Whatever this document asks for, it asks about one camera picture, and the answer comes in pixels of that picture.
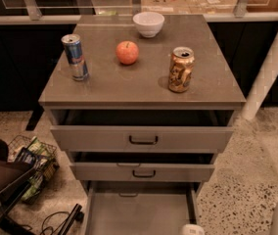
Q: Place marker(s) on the green snack bag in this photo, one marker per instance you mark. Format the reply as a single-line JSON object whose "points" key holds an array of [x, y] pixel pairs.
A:
{"points": [[43, 174]]}

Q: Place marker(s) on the red apple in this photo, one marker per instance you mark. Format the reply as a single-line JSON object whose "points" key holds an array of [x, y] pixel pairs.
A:
{"points": [[127, 52]]}

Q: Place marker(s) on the grey drawer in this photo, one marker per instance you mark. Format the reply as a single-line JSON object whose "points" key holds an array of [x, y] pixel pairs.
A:
{"points": [[155, 167], [140, 208], [142, 139]]}

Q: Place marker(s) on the blue silver energy drink can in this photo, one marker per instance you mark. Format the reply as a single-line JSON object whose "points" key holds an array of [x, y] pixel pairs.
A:
{"points": [[73, 50]]}

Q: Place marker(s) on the white ceramic bowl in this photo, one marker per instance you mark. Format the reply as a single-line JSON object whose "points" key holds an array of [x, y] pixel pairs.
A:
{"points": [[148, 24]]}

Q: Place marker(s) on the grey bottom drawer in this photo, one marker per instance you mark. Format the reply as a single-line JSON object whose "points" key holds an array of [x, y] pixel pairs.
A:
{"points": [[140, 208]]}

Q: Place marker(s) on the black bar tool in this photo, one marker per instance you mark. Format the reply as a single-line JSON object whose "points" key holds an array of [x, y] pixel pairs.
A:
{"points": [[75, 215]]}

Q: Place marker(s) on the cardboard box left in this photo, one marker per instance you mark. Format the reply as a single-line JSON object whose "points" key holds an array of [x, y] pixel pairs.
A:
{"points": [[166, 6]]}

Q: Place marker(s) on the black wire basket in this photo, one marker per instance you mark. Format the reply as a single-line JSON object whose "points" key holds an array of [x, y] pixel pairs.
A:
{"points": [[16, 144]]}

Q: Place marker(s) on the gold soda can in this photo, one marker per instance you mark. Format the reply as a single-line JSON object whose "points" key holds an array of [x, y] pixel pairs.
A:
{"points": [[180, 69]]}

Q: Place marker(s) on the grey top drawer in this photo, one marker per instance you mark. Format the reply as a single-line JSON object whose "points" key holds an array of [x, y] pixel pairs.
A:
{"points": [[142, 139]]}

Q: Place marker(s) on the grey drawer cabinet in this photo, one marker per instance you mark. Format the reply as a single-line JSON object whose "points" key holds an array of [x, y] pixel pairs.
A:
{"points": [[138, 94]]}

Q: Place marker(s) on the grey middle drawer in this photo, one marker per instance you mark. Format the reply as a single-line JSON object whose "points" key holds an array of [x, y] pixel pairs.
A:
{"points": [[155, 167]]}

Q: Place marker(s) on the dark blue snack bag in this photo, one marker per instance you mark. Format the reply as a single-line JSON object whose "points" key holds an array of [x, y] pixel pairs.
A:
{"points": [[28, 157]]}

